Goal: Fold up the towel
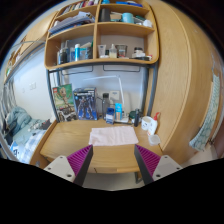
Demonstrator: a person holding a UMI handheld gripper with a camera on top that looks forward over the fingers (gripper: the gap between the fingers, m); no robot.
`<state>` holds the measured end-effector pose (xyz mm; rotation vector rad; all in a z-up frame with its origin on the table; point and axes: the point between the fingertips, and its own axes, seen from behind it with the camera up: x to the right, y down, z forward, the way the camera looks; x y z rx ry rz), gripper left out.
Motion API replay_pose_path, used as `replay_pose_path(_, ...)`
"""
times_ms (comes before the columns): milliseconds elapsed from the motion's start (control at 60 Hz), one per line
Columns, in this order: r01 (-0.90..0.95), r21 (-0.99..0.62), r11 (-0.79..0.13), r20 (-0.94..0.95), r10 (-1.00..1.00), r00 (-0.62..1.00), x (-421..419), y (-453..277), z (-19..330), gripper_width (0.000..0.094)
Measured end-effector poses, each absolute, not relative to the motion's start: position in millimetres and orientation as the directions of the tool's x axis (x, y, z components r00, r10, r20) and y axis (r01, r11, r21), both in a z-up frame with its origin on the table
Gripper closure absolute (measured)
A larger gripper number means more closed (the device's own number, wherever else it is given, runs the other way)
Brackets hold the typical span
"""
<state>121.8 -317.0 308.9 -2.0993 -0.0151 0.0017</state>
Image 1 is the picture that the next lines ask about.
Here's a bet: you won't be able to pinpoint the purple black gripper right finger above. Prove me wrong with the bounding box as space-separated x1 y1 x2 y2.
134 145 160 185

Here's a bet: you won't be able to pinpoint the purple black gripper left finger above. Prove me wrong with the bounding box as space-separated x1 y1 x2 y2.
67 145 93 186

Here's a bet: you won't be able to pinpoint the pink folded towel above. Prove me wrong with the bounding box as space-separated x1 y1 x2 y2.
89 126 138 146

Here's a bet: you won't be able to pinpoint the green checkered hanging towel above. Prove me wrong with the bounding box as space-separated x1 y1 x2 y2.
189 75 220 151

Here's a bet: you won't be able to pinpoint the clear plastic cup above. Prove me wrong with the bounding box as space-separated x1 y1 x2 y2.
148 135 160 146

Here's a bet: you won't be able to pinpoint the wooden desk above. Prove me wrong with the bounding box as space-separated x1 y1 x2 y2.
39 117 164 174

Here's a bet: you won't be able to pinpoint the white bottle red cap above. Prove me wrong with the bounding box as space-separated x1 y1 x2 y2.
148 112 160 135

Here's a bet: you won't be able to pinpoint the white mug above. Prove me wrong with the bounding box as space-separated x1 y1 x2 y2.
141 116 151 130

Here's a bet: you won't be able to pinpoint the white desk lamp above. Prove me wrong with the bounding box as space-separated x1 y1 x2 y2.
91 75 129 123

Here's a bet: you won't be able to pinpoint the dark slim bottle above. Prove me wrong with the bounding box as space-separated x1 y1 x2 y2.
134 108 140 127

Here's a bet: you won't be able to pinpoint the small blue box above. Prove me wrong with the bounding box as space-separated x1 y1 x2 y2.
106 107 114 124

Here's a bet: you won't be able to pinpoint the light blue carton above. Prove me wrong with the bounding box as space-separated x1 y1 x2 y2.
115 103 122 120

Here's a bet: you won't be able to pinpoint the blue robot model box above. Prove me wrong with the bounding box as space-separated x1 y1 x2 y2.
73 87 98 120

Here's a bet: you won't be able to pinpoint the bed with blue bedding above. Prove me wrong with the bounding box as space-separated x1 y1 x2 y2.
2 106 51 164

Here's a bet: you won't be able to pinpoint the dark water bottle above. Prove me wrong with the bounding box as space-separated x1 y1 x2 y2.
102 93 110 120

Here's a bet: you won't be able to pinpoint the green Groot box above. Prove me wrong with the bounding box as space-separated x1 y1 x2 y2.
53 84 77 122

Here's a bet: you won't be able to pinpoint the wooden wardrobe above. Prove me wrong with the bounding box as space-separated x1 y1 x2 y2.
147 0 224 163

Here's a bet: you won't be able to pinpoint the glass jar on shelf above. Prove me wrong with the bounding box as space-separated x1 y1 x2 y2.
116 44 127 58

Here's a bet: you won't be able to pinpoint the blue white tube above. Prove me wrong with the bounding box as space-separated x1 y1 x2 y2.
74 44 80 61

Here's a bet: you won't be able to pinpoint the clear soap bottle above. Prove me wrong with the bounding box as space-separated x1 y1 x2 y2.
109 44 117 58

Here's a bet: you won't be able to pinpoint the stack of papers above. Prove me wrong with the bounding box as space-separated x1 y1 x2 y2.
49 11 95 34

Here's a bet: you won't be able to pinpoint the teal cup on shelf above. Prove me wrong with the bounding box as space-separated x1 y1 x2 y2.
122 13 134 24

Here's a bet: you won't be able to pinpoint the black container on shelf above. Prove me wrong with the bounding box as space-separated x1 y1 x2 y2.
99 8 110 22

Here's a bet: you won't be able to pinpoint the wooden wall shelf unit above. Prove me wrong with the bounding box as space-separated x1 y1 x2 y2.
45 0 159 70

